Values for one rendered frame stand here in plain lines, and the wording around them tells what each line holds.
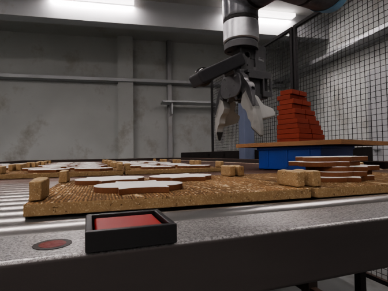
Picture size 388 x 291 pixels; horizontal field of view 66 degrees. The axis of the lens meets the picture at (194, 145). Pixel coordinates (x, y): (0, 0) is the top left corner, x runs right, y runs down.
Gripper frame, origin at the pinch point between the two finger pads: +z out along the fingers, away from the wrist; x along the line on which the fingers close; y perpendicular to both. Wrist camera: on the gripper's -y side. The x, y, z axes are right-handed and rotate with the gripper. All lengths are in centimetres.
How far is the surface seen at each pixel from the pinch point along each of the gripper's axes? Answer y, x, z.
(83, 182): -28.4, 9.9, 8.0
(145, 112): 149, 542, -88
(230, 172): 6.1, 11.3, 7.6
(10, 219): -38.6, -8.9, 10.3
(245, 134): 116, 155, -13
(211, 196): -13.7, -13.7, 9.0
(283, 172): 2.2, -11.5, 6.4
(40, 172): -37, 66, 8
